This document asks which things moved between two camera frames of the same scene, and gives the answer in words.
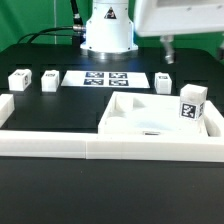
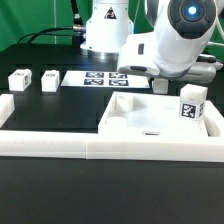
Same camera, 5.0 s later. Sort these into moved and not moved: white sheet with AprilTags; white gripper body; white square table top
Moved: white gripper body
Not moved: white sheet with AprilTags; white square table top
